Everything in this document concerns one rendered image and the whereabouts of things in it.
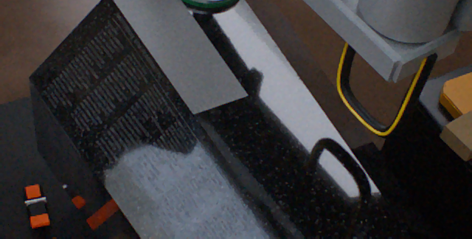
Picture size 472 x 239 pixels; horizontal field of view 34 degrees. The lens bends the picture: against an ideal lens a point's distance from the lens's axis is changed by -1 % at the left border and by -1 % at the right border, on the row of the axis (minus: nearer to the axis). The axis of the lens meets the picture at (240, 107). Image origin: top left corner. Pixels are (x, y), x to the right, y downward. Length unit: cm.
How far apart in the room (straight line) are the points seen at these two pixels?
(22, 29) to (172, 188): 161
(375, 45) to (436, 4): 16
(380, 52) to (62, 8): 209
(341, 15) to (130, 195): 73
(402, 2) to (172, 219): 78
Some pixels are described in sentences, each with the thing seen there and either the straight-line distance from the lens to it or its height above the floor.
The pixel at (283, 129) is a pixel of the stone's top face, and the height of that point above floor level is 87.
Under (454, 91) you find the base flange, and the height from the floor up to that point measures 78.
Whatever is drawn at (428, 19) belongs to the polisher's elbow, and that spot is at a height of 137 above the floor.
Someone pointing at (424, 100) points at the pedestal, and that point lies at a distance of 229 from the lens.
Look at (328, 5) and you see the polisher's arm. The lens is 167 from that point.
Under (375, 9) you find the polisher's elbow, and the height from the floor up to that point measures 135.
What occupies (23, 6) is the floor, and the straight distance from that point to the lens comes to 348.
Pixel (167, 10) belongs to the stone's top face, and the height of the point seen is 87.
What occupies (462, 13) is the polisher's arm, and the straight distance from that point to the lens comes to 162.
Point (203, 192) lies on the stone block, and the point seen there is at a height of 80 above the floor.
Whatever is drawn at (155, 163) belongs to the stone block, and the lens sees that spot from 196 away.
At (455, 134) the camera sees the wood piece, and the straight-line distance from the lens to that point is 211.
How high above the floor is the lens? 234
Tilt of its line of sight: 49 degrees down
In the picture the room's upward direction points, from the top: 11 degrees clockwise
